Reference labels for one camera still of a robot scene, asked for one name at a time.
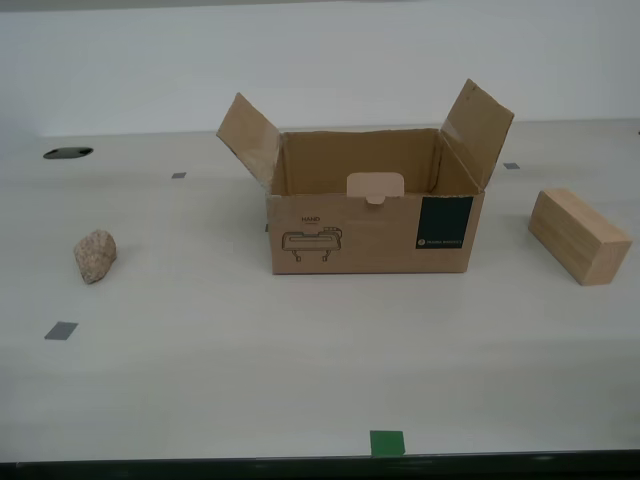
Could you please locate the open brown cardboard box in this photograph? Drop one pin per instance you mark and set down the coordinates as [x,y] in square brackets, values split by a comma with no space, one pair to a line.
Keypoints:
[350,245]

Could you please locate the green tape square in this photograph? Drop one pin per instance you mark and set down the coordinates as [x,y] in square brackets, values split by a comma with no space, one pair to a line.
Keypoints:
[386,443]

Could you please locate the pinkish speckled granite rock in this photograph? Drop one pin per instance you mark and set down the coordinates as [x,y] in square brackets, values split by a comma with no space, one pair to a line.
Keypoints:
[95,255]

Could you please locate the light wooden block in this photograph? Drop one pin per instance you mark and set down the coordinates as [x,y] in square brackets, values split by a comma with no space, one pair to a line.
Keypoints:
[575,230]

